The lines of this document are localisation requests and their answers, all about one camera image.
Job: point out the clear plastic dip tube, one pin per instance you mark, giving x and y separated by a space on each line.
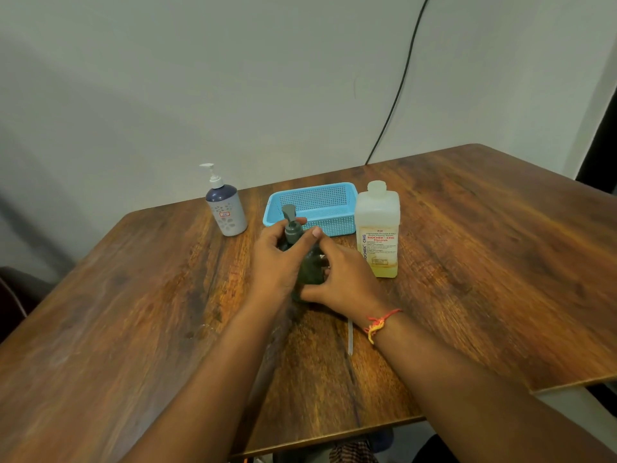
350 339

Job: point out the translucent bottle yellow liquid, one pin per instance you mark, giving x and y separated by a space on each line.
378 221

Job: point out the blue plastic perforated basket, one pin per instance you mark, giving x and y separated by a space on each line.
318 202

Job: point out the white pump bottle dark liquid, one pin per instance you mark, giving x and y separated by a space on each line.
226 212

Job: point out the person's right hand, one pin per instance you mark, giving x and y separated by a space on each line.
349 284

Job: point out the person's right forearm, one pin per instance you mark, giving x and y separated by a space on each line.
482 405

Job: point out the person's patterned clothing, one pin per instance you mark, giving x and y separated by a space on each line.
352 453

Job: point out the person's right thumb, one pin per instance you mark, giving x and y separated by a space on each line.
315 294

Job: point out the dark green pump bottle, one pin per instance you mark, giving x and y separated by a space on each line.
311 269

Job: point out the person's left hand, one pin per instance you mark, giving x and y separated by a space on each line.
270 265

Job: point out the person's left forearm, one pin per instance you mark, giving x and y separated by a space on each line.
207 390

